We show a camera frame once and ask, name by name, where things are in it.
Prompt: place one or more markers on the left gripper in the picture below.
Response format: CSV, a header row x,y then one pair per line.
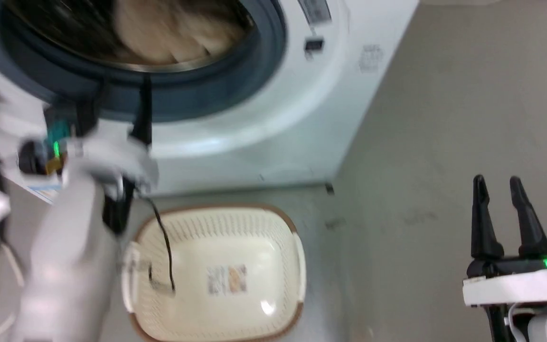
x,y
107,152

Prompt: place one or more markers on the washing machine side sticker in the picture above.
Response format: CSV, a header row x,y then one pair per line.
x,y
371,58

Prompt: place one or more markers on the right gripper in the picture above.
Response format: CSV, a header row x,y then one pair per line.
x,y
515,280

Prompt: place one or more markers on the beige laundry in drum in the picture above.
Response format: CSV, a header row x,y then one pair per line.
x,y
174,33

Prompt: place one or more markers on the cream plastic laundry basket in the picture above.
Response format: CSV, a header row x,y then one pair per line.
x,y
235,237

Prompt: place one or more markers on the washing machine panel label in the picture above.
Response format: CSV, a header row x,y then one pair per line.
x,y
315,10

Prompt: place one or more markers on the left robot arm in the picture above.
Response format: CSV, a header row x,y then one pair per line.
x,y
69,266

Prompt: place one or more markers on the white front-load washing machine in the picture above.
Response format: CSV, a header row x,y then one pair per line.
x,y
273,109

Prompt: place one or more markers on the basket bottom label sticker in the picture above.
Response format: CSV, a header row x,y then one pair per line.
x,y
227,279

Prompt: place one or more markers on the washing machine door latch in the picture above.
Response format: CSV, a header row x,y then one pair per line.
x,y
314,45

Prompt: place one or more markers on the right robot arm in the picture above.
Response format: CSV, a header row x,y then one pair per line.
x,y
539,325

